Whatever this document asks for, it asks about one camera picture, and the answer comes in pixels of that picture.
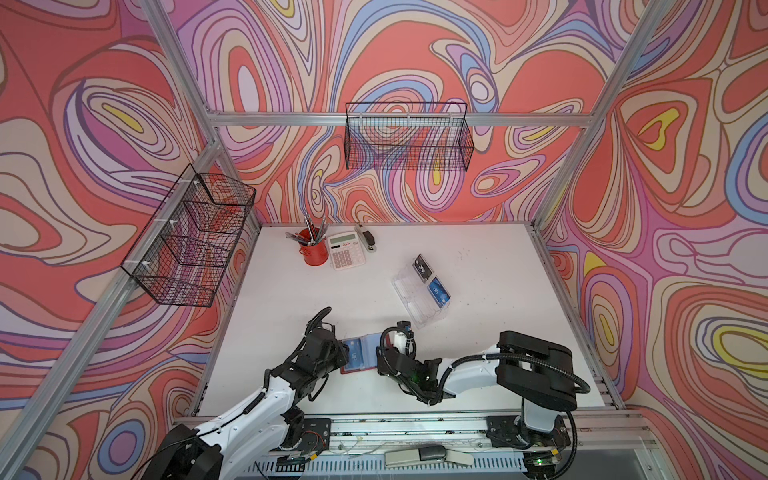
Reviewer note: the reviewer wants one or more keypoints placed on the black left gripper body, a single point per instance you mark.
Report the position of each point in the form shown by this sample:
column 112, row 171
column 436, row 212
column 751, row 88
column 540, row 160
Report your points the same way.
column 337, row 358

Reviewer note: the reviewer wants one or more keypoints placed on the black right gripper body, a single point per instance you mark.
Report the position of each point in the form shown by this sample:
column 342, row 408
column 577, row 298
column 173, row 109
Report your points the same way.
column 413, row 389

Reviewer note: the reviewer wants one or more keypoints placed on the blue credit card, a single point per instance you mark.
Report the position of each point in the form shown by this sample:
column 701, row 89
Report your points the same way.
column 438, row 292
column 356, row 355

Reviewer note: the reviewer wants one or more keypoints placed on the red leather card holder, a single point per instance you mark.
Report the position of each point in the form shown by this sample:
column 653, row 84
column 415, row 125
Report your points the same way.
column 371, row 345

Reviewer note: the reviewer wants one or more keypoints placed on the clear acrylic card stand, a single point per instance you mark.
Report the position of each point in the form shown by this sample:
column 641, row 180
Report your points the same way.
column 415, row 297

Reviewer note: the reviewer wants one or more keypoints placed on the black VIP credit card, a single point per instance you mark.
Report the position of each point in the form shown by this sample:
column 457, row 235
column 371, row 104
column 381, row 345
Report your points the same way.
column 422, row 269

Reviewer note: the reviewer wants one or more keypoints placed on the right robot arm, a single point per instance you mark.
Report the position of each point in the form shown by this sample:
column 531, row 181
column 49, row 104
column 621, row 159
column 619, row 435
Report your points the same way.
column 540, row 372

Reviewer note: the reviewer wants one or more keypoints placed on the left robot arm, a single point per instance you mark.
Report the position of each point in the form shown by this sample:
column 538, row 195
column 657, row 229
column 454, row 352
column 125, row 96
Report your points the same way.
column 223, row 447

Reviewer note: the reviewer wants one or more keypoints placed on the grey foot pedal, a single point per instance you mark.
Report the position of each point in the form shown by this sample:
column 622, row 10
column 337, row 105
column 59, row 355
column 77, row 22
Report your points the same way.
column 426, row 455

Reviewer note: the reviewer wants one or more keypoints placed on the red metal pen bucket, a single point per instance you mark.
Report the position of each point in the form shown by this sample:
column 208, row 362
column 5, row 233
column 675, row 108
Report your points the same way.
column 314, row 254

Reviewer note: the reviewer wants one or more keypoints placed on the pink desk calculator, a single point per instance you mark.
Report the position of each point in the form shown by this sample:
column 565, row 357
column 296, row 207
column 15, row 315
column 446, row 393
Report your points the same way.
column 345, row 250

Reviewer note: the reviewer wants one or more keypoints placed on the pens and pencils bunch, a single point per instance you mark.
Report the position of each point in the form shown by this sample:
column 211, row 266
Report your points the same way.
column 312, row 234

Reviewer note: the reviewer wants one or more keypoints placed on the grey black stapler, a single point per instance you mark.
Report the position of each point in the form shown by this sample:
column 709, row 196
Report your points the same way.
column 367, row 237

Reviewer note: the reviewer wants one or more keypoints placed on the black wire basket left wall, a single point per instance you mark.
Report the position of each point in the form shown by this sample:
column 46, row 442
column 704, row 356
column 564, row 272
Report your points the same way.
column 183, row 253

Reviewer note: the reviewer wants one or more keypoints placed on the black wire basket wall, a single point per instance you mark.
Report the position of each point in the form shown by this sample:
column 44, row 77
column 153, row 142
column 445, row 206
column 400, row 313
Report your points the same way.
column 407, row 135
column 183, row 253

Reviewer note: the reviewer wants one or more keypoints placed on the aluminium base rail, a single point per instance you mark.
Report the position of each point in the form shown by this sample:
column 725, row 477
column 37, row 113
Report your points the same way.
column 358, row 434

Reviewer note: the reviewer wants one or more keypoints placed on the black wire basket back wall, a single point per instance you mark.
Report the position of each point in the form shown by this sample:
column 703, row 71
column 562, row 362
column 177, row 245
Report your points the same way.
column 407, row 135

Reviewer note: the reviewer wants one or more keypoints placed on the aluminium frame post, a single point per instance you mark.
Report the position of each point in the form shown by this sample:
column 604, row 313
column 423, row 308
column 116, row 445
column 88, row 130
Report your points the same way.
column 214, row 153

